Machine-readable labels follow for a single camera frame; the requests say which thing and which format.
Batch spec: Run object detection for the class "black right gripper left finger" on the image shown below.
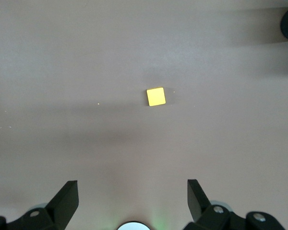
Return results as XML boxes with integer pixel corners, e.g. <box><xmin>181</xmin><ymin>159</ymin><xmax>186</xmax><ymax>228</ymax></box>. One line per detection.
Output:
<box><xmin>7</xmin><ymin>180</ymin><xmax>79</xmax><ymax>230</ymax></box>

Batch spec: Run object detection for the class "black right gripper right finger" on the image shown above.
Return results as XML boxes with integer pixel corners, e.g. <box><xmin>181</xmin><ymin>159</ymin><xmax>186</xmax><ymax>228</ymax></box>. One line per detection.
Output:
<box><xmin>182</xmin><ymin>179</ymin><xmax>248</xmax><ymax>230</ymax></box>

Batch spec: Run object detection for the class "yellow cube block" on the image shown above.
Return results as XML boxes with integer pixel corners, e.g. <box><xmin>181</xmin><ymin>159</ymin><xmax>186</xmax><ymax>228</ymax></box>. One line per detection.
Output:
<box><xmin>145</xmin><ymin>87</ymin><xmax>167</xmax><ymax>107</ymax></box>

